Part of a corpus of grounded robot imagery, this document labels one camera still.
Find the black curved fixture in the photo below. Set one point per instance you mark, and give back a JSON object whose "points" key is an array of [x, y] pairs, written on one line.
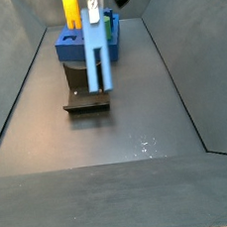
{"points": [[80, 100]]}

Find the green cylinder peg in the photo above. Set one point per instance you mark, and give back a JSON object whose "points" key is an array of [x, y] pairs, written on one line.
{"points": [[107, 27]]}

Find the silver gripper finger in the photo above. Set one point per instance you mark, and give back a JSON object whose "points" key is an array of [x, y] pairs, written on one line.
{"points": [[93, 7]]}

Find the yellow slotted block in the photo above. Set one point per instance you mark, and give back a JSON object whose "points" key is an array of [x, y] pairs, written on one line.
{"points": [[72, 14]]}

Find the blue foam peg base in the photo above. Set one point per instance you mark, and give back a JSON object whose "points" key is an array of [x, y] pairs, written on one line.
{"points": [[70, 45]]}

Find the dark blue star peg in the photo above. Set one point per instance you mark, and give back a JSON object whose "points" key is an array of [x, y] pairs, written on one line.
{"points": [[108, 12]]}

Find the light blue square-circle object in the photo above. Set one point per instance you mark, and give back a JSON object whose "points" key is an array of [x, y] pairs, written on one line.
{"points": [[96, 49]]}

